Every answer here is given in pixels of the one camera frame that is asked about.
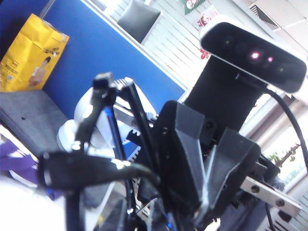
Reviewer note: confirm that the Christmas window sticker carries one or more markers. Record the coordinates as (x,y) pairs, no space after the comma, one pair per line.
(192,6)

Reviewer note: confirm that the black framed glasses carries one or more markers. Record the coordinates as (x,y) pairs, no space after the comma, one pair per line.
(96,168)

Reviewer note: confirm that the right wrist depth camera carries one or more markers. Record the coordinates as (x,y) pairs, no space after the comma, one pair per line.
(252,55)

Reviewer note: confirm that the grey square panel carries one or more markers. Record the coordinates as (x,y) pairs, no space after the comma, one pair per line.
(139,19)

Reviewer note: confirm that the white rounded device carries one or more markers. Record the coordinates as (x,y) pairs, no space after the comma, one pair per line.
(67,134)

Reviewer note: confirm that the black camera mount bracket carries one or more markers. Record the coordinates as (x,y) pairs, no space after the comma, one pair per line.
(221,96)

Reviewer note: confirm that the ceiling air vent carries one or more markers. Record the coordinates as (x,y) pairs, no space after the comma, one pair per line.
(263,15)

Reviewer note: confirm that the yellow paper bag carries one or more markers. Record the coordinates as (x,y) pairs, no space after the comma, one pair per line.
(29,53)

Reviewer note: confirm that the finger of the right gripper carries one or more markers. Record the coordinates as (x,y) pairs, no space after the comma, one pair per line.
(187,125)
(231,156)

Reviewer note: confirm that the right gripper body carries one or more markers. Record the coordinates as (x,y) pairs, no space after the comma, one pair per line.
(168,149)

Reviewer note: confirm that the red paper cutting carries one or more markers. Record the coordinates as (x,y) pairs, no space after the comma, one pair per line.
(207,19)

